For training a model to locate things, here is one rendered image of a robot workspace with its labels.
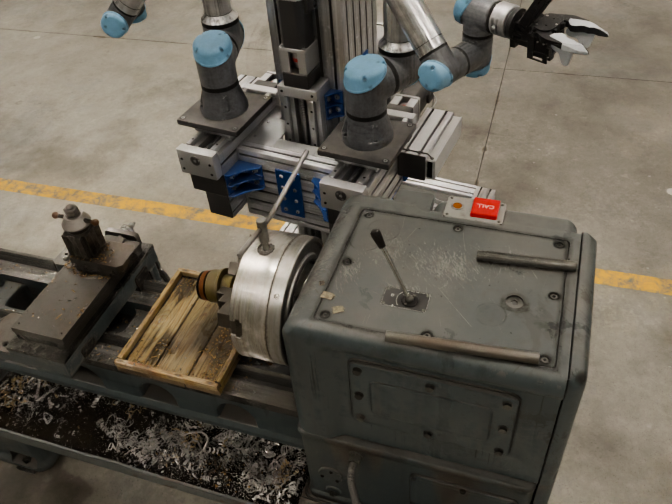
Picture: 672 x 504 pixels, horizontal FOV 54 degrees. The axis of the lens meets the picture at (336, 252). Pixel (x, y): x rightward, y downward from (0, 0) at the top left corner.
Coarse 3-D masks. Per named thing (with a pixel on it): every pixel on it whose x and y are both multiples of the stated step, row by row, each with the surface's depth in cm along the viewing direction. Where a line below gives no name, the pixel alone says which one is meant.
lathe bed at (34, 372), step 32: (0, 256) 214; (32, 256) 210; (0, 288) 204; (32, 288) 205; (160, 288) 197; (128, 320) 201; (64, 384) 194; (96, 384) 190; (128, 384) 184; (160, 384) 178; (256, 384) 168; (288, 384) 170; (192, 416) 182; (224, 416) 179; (256, 416) 173; (288, 416) 168
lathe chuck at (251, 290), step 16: (256, 240) 152; (272, 240) 152; (288, 240) 152; (256, 256) 148; (272, 256) 148; (240, 272) 147; (256, 272) 146; (272, 272) 146; (240, 288) 146; (256, 288) 145; (240, 304) 146; (256, 304) 145; (240, 320) 147; (256, 320) 146; (256, 336) 147; (240, 352) 155; (256, 352) 151
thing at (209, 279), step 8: (208, 272) 164; (216, 272) 162; (224, 272) 163; (200, 280) 163; (208, 280) 161; (216, 280) 160; (224, 280) 161; (232, 280) 161; (200, 288) 162; (208, 288) 161; (216, 288) 160; (200, 296) 164; (208, 296) 162; (216, 296) 160
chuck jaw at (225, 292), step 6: (222, 288) 160; (228, 288) 160; (222, 294) 158; (228, 294) 157; (222, 300) 155; (228, 300) 155; (222, 306) 153; (228, 306) 153; (222, 312) 151; (228, 312) 151; (222, 318) 151; (228, 318) 150; (222, 324) 152; (228, 324) 151; (234, 324) 149; (240, 324) 148; (234, 330) 150; (240, 330) 149; (240, 336) 150
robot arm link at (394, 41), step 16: (384, 0) 174; (384, 16) 177; (384, 32) 180; (400, 32) 177; (384, 48) 181; (400, 48) 179; (400, 64) 181; (416, 64) 184; (400, 80) 182; (416, 80) 189
